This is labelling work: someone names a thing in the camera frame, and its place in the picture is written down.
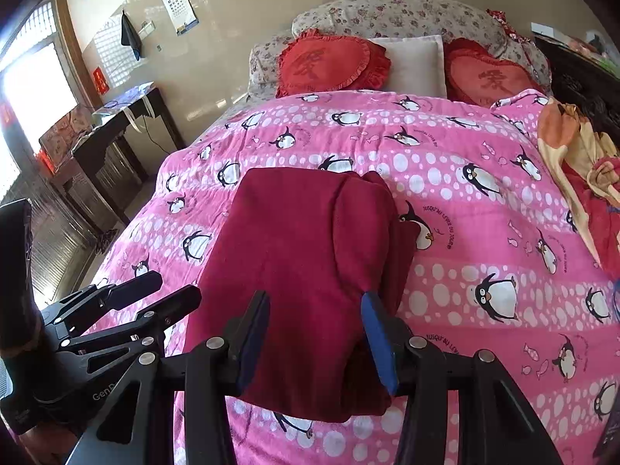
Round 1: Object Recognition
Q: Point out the dark red knit sweater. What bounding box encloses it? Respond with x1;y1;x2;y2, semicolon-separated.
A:
185;168;420;423

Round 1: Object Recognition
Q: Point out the pink penguin print blanket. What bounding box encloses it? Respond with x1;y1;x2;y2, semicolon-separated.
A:
93;90;619;464

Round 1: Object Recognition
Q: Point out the dark wooden side table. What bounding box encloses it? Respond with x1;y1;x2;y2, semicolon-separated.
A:
71;82;187;226

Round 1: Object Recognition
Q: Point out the orange floral blanket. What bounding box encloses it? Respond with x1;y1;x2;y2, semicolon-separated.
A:
537;99;620;281

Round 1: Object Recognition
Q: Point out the black hanging cloth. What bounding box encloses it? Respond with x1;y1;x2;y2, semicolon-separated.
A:
121;12;142;61

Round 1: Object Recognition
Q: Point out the small red heart cushion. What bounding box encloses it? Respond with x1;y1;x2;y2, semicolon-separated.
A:
443;38;542;108

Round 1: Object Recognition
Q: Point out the dark carved wooden headboard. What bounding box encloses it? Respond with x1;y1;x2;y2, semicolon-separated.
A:
534;36;620;146

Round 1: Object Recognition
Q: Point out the floral small pillow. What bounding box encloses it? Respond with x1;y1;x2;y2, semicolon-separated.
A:
247;31;294;100

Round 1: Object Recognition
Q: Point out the white square pillow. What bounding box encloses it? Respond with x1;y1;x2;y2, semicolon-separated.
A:
372;35;448;99

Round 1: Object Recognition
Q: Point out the large red heart cushion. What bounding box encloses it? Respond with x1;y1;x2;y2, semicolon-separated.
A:
276;29;391;98

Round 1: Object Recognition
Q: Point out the floral long pillow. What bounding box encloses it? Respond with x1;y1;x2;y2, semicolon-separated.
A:
291;0;552;93

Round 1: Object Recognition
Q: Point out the black power cable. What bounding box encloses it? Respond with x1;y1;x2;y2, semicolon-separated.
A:
139;110;176;157

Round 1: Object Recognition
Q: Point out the eye chart wall poster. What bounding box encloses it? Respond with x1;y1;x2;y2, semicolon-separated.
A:
162;0;199;36

